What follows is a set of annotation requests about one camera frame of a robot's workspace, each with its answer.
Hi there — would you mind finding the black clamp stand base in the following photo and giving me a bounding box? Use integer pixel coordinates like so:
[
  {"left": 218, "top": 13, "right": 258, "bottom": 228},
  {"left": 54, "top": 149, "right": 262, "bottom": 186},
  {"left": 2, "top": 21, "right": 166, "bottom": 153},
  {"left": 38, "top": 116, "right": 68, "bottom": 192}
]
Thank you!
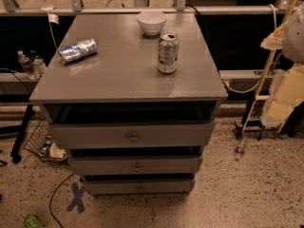
[{"left": 233, "top": 100, "right": 272, "bottom": 140}]

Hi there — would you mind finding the clear water bottle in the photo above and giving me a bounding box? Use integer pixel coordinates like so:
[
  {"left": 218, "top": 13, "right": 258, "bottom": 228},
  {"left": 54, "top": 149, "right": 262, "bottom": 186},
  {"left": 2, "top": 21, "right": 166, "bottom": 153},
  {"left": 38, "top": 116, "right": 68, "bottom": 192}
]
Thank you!
[
  {"left": 29, "top": 50, "right": 47, "bottom": 77},
  {"left": 17, "top": 50, "right": 39, "bottom": 80}
]

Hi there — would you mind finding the black tripod leg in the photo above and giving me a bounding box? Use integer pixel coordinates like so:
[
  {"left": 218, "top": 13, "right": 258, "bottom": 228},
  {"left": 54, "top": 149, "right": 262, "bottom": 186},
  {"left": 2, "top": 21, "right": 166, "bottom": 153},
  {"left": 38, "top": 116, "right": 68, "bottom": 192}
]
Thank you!
[{"left": 10, "top": 104, "right": 34, "bottom": 163}]

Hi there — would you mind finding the grey drawer cabinet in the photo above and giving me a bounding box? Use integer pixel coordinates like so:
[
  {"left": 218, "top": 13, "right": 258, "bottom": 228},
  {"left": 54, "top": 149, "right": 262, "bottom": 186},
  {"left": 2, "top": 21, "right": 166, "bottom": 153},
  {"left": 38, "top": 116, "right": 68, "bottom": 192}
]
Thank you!
[{"left": 30, "top": 13, "right": 227, "bottom": 182}]

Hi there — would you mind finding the grey top drawer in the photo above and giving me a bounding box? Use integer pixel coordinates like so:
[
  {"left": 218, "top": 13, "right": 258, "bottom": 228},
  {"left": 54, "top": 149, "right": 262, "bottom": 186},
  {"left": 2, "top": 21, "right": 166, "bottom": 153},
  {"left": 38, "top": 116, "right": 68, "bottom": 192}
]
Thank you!
[{"left": 48, "top": 122, "right": 215, "bottom": 149}]

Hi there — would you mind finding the upright green soda can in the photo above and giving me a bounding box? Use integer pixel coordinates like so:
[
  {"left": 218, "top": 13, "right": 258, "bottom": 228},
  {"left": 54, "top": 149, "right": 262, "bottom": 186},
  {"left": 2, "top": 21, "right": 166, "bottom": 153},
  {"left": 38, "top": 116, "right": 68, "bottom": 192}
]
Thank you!
[{"left": 158, "top": 32, "right": 179, "bottom": 74}]

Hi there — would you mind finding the water bottle on floor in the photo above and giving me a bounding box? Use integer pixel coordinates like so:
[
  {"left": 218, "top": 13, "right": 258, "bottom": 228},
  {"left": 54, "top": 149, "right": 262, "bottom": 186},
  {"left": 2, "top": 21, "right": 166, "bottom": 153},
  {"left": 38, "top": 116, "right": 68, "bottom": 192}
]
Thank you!
[{"left": 235, "top": 137, "right": 246, "bottom": 161}]

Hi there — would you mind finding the green crumpled wrapper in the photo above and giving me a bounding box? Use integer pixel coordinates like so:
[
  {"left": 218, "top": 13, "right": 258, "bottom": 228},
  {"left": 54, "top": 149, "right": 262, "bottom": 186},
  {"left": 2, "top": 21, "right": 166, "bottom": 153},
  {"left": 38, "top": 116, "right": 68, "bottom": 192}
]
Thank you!
[{"left": 24, "top": 214, "right": 44, "bottom": 228}]

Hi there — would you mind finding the black floor cable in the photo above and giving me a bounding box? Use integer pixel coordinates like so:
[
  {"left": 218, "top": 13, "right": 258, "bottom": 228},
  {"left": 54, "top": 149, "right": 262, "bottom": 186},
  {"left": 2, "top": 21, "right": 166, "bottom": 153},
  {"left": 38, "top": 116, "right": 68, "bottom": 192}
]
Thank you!
[{"left": 48, "top": 172, "right": 76, "bottom": 228}]

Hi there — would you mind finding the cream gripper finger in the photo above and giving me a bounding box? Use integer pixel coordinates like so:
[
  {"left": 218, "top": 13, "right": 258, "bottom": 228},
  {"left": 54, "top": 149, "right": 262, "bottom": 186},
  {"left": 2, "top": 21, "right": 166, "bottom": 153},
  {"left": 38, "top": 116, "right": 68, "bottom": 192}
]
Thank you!
[{"left": 260, "top": 22, "right": 288, "bottom": 50}]

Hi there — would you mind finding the crushed blue soda can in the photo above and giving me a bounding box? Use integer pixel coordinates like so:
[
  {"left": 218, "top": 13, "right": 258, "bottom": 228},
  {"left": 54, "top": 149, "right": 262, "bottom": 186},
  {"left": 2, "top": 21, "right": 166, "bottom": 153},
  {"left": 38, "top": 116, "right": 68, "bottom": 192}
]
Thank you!
[{"left": 58, "top": 39, "right": 98, "bottom": 64}]

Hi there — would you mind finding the white cable right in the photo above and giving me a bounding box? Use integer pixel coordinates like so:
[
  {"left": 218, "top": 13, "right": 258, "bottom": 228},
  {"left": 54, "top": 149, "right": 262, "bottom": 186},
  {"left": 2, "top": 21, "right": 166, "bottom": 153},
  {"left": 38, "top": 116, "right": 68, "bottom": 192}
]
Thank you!
[{"left": 222, "top": 3, "right": 279, "bottom": 95}]

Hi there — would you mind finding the grey drawer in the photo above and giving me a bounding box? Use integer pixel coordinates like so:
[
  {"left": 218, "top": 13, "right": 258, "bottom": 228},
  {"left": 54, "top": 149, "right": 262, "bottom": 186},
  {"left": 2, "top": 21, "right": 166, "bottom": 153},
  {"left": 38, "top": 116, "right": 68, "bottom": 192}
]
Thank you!
[
  {"left": 84, "top": 179, "right": 196, "bottom": 195},
  {"left": 48, "top": 122, "right": 215, "bottom": 149},
  {"left": 68, "top": 155, "right": 202, "bottom": 176}
]

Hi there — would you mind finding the clear water bottle left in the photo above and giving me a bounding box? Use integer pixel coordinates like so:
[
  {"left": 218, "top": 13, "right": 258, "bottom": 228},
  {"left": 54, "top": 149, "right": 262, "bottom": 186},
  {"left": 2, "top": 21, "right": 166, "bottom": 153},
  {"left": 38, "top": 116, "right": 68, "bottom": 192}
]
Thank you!
[{"left": 17, "top": 50, "right": 39, "bottom": 80}]

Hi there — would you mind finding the metal railing frame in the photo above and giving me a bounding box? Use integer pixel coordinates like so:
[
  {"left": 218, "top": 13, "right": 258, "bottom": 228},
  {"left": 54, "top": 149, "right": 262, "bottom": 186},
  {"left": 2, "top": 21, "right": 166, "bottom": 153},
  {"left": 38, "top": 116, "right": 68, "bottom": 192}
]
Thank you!
[{"left": 0, "top": 0, "right": 304, "bottom": 17}]

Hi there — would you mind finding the white bowl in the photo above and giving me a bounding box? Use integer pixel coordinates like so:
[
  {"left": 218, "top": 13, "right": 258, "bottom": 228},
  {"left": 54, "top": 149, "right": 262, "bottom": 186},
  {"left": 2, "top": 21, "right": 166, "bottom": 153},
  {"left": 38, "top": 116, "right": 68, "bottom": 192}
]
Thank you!
[{"left": 137, "top": 10, "right": 167, "bottom": 35}]

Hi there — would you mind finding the wire basket with trash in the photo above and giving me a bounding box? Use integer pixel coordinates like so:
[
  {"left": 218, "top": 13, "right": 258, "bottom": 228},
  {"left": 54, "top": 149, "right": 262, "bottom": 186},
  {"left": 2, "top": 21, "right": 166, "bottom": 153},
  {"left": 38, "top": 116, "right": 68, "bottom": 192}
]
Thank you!
[{"left": 24, "top": 119, "right": 67, "bottom": 162}]

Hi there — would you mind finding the grey bottom drawer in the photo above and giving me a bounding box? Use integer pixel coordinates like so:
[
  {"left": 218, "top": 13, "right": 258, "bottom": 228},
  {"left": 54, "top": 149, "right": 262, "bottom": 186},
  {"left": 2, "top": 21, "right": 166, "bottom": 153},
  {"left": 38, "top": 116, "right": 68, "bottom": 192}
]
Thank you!
[{"left": 84, "top": 179, "right": 196, "bottom": 195}]

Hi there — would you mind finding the grey middle drawer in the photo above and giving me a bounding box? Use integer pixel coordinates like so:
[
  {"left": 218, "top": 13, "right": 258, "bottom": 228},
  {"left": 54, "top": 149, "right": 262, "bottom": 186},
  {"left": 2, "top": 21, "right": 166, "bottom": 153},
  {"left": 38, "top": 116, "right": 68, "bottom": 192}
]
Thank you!
[{"left": 68, "top": 155, "right": 202, "bottom": 176}]

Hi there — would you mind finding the white cable with tag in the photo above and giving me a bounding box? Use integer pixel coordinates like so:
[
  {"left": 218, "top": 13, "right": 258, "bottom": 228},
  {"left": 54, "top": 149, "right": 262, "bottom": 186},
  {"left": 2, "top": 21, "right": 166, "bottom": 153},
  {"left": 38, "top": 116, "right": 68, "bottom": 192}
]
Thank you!
[{"left": 40, "top": 4, "right": 61, "bottom": 52}]

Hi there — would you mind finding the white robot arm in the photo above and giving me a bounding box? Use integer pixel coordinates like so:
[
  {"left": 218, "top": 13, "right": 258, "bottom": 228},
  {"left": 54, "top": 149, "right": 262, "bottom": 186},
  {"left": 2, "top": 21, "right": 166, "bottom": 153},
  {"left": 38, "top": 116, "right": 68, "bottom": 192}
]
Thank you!
[{"left": 260, "top": 5, "right": 304, "bottom": 127}]

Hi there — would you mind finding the blue tape cross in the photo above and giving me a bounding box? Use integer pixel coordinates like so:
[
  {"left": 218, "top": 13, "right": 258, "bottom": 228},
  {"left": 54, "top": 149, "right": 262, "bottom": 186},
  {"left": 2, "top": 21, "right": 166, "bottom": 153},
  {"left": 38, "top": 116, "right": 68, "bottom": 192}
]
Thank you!
[{"left": 66, "top": 182, "right": 85, "bottom": 214}]

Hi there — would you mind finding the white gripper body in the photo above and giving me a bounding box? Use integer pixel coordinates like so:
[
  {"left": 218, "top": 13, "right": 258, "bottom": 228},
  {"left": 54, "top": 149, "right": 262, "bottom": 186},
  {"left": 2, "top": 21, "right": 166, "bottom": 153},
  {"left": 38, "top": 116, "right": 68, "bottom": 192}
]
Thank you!
[{"left": 260, "top": 64, "right": 304, "bottom": 127}]

